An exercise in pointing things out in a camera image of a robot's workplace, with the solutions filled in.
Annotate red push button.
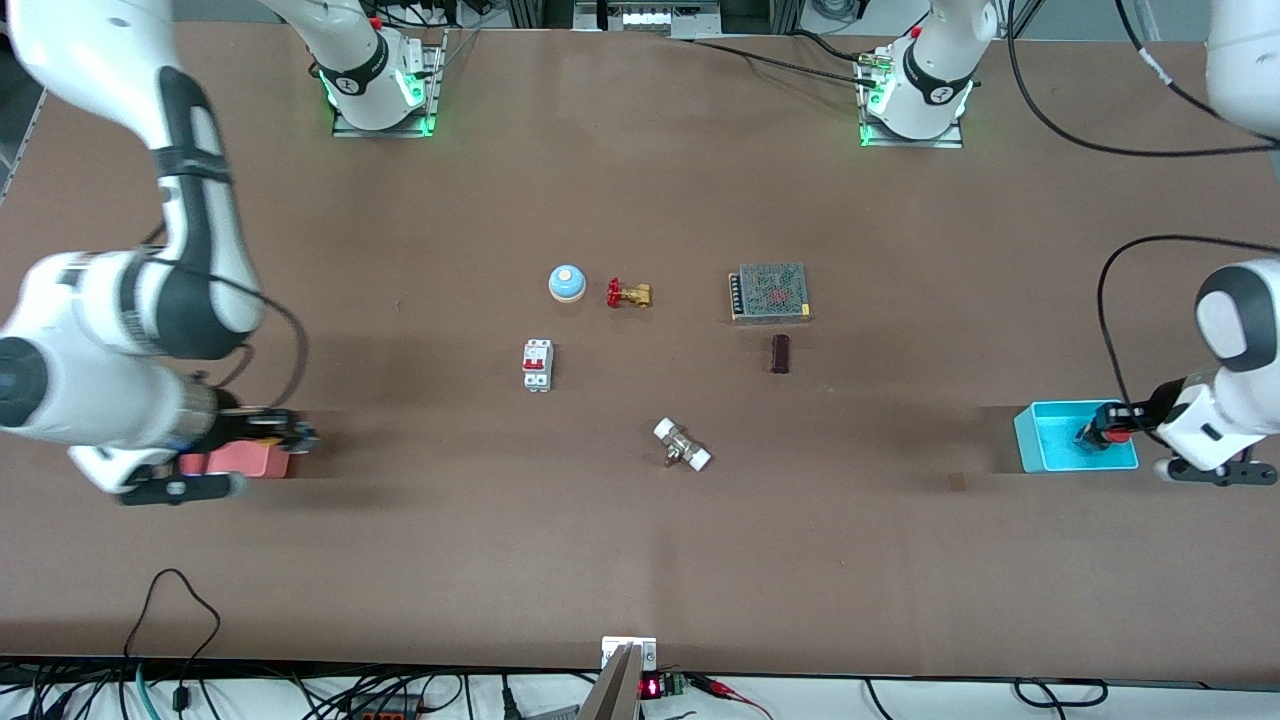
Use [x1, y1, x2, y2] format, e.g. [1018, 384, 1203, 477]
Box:
[1074, 422, 1137, 453]

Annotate pink plastic bin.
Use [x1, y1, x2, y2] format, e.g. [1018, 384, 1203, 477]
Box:
[178, 444, 293, 480]

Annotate cyan plastic bin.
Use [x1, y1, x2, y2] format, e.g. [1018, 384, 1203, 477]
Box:
[1013, 400, 1140, 474]

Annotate metal mesh power supply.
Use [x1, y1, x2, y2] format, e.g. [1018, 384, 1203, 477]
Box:
[728, 262, 812, 326]

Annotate metal valve white ends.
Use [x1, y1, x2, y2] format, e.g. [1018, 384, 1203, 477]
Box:
[653, 417, 713, 474]

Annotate red alligator clip lead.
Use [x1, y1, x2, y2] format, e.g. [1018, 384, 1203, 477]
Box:
[688, 674, 775, 720]

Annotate silver control box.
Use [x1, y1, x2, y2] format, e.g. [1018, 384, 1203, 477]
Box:
[573, 0, 723, 39]

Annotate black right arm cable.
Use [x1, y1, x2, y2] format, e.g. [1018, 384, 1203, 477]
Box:
[140, 225, 309, 413]

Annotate black looped table cable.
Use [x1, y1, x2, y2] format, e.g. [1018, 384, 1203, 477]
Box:
[123, 568, 222, 713]

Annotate black coiled cable under edge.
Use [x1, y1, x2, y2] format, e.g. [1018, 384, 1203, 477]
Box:
[1014, 678, 1109, 709]

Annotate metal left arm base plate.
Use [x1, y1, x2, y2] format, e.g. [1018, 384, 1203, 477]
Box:
[858, 50, 965, 150]

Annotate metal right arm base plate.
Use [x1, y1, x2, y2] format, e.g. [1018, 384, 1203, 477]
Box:
[332, 28, 447, 139]

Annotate aluminium frame profile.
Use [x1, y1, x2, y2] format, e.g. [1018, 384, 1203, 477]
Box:
[0, 86, 49, 207]

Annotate aluminium camera mount bar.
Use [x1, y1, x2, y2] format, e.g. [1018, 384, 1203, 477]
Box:
[578, 636, 659, 720]

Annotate black cable behind arm bases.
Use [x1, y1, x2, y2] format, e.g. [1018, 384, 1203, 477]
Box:
[672, 28, 883, 87]

